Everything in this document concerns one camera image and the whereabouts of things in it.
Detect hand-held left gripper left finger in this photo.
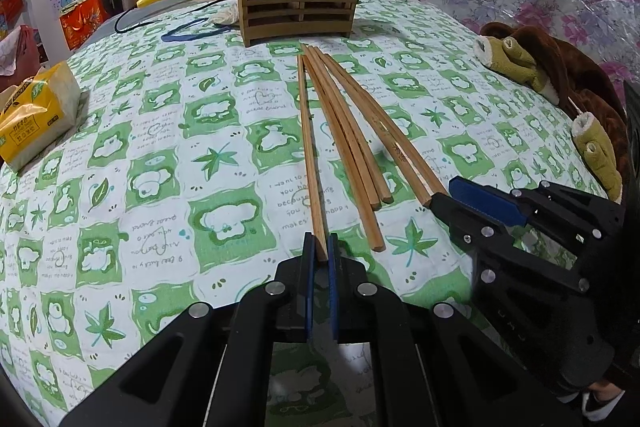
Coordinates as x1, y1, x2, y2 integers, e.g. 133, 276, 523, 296
60, 231, 318, 427

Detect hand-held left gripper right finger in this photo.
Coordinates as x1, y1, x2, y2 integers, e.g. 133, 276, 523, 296
329, 233, 584, 427

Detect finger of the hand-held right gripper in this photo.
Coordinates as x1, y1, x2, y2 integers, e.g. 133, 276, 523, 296
429, 192, 602, 294
448, 176, 627, 244

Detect brown wooden chopstick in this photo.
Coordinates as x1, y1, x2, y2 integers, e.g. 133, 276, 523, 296
310, 47, 393, 202
305, 48, 379, 209
314, 46, 433, 208
296, 54, 328, 263
301, 49, 387, 253

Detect black white shoe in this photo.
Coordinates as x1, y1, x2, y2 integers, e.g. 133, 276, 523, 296
581, 387, 627, 421

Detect brown fleece jacket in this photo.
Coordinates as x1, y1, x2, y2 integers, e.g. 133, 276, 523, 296
472, 22, 628, 202

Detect green white checkered tablecloth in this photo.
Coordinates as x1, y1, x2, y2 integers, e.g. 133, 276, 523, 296
0, 0, 626, 427

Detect cream crumpled cloth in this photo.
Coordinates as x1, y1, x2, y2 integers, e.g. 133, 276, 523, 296
209, 4, 242, 28

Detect yellow tissue pack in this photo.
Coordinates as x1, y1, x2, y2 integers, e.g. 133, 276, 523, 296
0, 61, 82, 172

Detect red gift box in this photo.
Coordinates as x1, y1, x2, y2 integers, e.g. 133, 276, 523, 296
59, 0, 108, 51

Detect blue cord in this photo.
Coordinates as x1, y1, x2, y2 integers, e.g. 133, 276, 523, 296
161, 18, 232, 42

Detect thin black cable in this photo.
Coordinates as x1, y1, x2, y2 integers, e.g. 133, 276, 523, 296
114, 0, 236, 34

